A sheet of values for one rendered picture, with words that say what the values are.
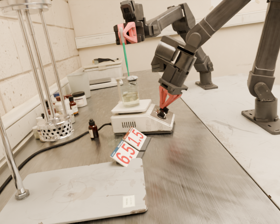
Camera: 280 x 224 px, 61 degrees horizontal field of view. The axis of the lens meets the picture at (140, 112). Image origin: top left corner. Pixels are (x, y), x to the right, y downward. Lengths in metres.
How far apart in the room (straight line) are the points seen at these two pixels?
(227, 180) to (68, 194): 0.34
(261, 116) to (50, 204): 0.63
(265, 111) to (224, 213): 0.42
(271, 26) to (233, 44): 1.73
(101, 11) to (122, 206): 2.00
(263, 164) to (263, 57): 0.31
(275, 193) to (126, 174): 0.30
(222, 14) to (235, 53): 1.76
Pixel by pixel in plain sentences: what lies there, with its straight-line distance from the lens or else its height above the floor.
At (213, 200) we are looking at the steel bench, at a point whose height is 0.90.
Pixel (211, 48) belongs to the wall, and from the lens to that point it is 2.42.
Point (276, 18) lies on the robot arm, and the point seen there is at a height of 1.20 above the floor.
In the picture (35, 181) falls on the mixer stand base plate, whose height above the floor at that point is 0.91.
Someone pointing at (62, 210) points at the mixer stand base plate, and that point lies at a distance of 0.52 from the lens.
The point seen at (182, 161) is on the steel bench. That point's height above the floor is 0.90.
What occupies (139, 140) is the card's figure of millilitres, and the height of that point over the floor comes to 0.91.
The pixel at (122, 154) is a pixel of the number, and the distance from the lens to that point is 0.63.
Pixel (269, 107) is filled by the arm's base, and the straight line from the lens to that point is 0.80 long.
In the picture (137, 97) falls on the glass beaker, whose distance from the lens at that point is 0.79.
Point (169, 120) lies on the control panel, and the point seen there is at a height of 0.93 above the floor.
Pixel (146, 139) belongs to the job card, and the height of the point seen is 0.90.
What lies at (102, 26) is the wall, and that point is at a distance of 2.30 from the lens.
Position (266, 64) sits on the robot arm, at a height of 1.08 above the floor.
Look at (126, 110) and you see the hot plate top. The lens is 0.77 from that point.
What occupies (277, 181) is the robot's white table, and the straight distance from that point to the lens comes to 0.56.
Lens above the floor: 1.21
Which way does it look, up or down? 17 degrees down
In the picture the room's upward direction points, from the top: 8 degrees counter-clockwise
